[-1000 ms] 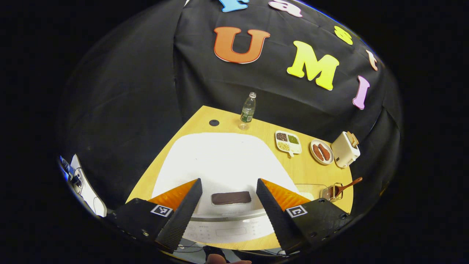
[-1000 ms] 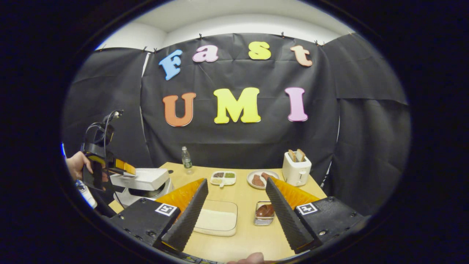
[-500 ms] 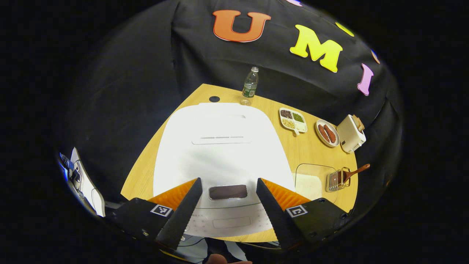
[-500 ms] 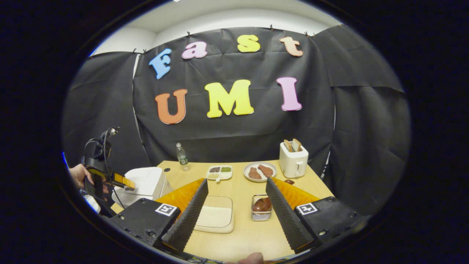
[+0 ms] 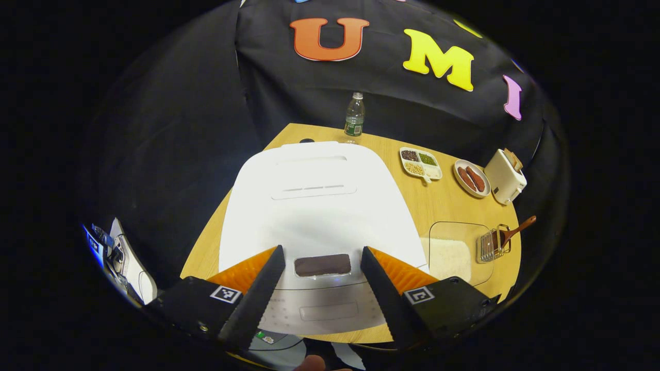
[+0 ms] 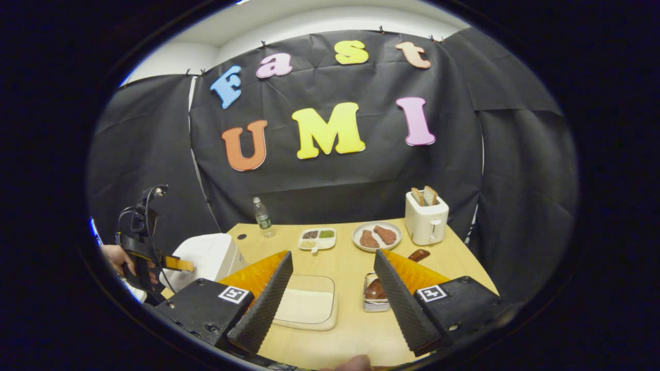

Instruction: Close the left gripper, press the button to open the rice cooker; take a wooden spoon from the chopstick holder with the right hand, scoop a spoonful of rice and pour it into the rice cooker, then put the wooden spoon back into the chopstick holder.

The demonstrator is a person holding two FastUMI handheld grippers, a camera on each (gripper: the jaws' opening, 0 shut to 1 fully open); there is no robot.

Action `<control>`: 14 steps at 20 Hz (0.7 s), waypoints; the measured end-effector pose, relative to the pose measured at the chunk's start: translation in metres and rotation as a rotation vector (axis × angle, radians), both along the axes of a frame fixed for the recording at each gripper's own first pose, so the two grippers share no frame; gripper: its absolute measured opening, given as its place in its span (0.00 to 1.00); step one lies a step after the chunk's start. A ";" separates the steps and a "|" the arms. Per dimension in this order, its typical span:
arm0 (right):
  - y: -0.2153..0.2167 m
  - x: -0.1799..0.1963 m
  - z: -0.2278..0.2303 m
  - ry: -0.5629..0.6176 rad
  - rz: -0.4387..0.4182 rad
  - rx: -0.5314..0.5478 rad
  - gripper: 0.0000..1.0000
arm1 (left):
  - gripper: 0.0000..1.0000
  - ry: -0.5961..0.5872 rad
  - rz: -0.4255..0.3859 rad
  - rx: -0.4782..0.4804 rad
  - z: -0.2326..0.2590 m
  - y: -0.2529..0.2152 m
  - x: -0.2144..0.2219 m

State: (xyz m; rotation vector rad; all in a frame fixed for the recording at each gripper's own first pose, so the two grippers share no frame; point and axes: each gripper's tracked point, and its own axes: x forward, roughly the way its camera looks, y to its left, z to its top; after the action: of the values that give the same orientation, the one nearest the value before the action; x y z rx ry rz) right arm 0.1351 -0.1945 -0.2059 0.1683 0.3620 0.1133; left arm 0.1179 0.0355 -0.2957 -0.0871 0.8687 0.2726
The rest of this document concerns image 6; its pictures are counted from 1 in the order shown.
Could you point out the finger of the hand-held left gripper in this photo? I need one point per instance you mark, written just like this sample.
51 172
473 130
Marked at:
178 264

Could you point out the white divided condiment dish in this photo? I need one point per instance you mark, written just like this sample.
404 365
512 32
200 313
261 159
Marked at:
317 238

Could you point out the white toaster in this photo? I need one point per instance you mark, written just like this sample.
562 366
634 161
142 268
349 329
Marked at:
425 224

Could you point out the clear metal chopstick holder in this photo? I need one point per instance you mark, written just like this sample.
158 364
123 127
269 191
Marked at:
375 306

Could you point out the clear water bottle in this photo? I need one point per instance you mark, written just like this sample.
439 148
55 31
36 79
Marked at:
264 221

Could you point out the brown wooden spoon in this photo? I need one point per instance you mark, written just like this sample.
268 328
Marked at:
374 291

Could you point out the clear box of rice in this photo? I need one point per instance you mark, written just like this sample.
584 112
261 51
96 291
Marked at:
307 304

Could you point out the toast slice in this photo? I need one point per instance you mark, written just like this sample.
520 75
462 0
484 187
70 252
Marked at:
417 197
430 195

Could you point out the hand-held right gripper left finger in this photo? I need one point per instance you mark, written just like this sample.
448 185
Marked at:
265 304

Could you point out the white round plate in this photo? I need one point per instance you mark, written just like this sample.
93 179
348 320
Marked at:
397 243

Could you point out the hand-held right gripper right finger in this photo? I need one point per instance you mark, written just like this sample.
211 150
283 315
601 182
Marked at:
405 309

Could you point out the brown meat piece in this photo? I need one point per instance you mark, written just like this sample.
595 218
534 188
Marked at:
368 239
385 235

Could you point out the white rice cooker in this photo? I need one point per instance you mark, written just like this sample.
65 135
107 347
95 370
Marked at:
206 255

